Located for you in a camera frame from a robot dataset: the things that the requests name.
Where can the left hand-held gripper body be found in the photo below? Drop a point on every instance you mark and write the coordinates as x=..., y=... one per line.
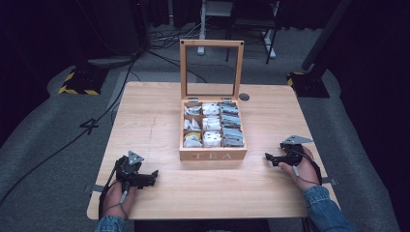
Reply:
x=129, y=170

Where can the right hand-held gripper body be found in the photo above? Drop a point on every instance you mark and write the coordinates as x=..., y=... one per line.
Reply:
x=291, y=151

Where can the person's right hand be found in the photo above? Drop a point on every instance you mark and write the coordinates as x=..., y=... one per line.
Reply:
x=304, y=175

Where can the person's left hand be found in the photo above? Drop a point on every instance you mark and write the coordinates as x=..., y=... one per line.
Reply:
x=113, y=201

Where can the grey tape strip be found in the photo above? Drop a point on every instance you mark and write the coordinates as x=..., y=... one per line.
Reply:
x=96, y=188
x=329, y=181

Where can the group of grey tea packets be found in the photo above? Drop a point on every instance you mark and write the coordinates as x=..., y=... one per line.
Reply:
x=231, y=124

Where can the yellow tea packet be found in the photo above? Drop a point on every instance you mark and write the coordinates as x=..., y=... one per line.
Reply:
x=192, y=135

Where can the wooden tea box with lid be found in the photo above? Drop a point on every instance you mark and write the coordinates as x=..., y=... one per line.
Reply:
x=212, y=154

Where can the group of silver tea packets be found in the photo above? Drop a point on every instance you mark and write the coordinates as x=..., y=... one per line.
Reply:
x=191, y=125

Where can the black round table grommet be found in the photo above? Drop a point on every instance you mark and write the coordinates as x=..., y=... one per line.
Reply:
x=244, y=96

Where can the group of white tea packets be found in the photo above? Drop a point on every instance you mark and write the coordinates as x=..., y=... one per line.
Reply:
x=211, y=124

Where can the black stand with slanted pole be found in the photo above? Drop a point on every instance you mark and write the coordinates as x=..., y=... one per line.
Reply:
x=311, y=83

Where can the striped black stand base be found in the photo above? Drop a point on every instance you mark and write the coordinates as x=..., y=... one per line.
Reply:
x=83, y=80

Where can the black metal stand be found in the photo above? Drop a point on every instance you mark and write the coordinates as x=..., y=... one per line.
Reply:
x=251, y=22

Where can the white desk frame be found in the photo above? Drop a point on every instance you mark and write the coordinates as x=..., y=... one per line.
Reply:
x=203, y=29

